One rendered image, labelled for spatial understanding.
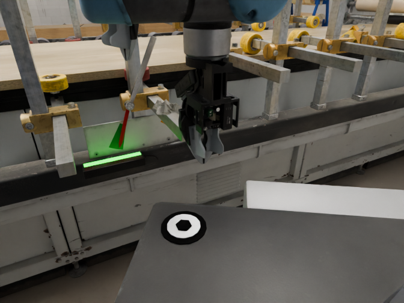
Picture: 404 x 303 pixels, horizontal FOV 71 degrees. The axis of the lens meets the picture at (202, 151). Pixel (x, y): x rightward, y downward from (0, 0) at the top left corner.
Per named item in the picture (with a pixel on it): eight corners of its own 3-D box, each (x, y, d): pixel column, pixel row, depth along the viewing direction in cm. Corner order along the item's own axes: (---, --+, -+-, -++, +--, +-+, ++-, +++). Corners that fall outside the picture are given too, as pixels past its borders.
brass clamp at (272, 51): (303, 58, 99) (305, 42, 97) (272, 61, 94) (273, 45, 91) (290, 55, 104) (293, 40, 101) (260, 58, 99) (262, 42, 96)
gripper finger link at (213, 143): (214, 174, 54) (214, 130, 49) (200, 160, 59) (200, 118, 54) (228, 171, 55) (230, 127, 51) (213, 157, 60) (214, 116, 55)
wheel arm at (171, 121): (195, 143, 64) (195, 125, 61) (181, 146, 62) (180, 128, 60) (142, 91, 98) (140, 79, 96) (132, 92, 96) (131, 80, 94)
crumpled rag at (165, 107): (186, 112, 70) (185, 103, 68) (159, 116, 67) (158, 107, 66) (172, 101, 76) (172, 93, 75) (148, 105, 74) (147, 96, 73)
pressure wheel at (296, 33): (292, 44, 121) (303, 53, 126) (302, 26, 119) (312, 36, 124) (283, 42, 126) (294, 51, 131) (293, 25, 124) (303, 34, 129)
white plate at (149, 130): (174, 141, 91) (173, 112, 86) (89, 159, 81) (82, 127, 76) (174, 140, 91) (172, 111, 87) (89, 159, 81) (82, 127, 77)
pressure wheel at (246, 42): (259, 29, 111) (244, 41, 110) (266, 46, 116) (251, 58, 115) (250, 27, 116) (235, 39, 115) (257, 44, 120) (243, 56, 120)
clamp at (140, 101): (169, 106, 85) (168, 89, 83) (124, 113, 80) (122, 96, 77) (163, 100, 89) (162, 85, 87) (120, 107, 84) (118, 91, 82)
